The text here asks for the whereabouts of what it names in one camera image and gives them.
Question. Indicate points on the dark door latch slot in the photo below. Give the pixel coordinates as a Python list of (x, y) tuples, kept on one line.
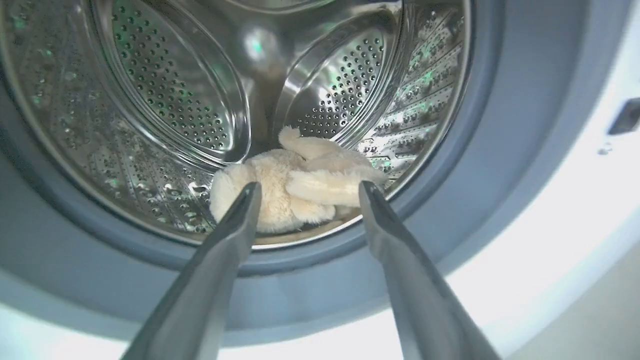
[(625, 117)]

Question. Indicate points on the cream plush toy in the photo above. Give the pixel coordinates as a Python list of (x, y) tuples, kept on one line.
[(295, 185)]

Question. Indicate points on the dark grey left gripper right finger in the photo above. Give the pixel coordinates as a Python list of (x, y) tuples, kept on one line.
[(420, 295)]

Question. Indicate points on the white front-load washing machine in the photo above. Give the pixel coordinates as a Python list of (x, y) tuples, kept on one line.
[(550, 225)]

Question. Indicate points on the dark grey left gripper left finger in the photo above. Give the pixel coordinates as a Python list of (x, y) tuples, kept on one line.
[(205, 290)]

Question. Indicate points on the grey rubber door gasket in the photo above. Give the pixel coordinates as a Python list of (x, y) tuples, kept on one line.
[(450, 200)]

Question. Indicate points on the stainless steel washer drum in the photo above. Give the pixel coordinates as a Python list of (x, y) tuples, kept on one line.
[(200, 100)]

